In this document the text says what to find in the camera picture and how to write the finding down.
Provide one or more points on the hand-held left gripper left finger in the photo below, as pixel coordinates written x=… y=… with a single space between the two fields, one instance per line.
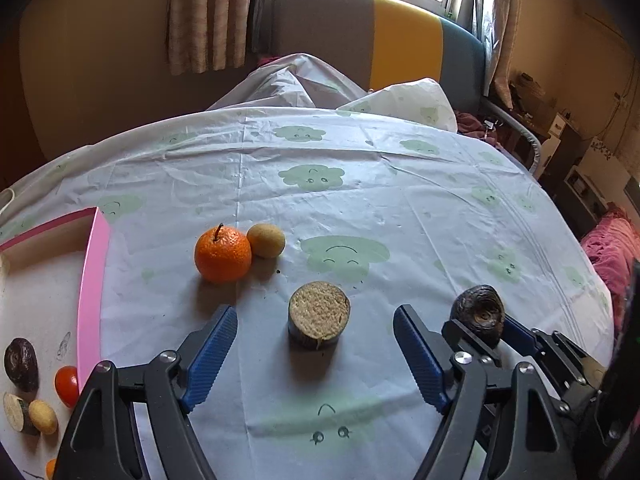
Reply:
x=207 y=360

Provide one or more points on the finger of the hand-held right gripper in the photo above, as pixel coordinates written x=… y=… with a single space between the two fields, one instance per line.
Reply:
x=517 y=332
x=465 y=337

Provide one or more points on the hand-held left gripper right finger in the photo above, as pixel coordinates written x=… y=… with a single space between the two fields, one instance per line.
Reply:
x=422 y=360

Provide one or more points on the dark wrinkled passion fruit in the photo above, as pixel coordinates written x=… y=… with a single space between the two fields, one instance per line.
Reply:
x=477 y=310
x=21 y=365

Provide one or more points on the dark sugarcane piece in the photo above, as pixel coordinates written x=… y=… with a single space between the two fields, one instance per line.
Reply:
x=14 y=412
x=319 y=310

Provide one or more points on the red cherry tomato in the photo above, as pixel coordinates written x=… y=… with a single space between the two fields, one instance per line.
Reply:
x=66 y=385

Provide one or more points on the pink shallow cardboard box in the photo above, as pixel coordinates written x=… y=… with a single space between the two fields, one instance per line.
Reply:
x=45 y=310

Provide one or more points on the small yellow round fruit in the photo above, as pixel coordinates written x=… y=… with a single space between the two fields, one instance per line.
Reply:
x=42 y=416
x=266 y=241

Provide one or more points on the mandarin orange with stem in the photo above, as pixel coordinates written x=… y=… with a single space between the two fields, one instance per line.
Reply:
x=222 y=257

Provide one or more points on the pink blanket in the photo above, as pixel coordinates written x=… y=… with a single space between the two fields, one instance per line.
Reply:
x=610 y=250

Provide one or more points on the white side cabinet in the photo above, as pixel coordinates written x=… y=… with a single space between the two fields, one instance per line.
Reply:
x=600 y=170

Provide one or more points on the white printed plastic tablecloth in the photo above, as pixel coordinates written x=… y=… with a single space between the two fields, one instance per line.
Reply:
x=350 y=185

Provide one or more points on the maroon cloth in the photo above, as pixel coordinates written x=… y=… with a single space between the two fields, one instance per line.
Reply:
x=470 y=122

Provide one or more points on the brown clutter pile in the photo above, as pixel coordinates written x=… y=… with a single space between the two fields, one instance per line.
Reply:
x=530 y=90

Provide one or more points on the white printed plastic sheet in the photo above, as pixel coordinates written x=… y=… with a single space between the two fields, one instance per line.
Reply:
x=410 y=100

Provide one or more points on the white plastic cover sheet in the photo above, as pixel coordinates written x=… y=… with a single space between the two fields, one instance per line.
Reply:
x=290 y=80

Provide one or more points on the beige side curtain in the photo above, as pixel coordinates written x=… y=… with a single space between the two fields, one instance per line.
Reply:
x=502 y=35

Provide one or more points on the grey yellow blue headboard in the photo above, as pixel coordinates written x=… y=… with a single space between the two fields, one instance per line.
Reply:
x=325 y=25

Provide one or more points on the beige patterned curtain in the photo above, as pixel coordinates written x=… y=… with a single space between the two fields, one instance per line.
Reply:
x=210 y=15

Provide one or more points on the metal bed rail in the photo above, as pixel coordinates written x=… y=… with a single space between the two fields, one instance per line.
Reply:
x=530 y=150

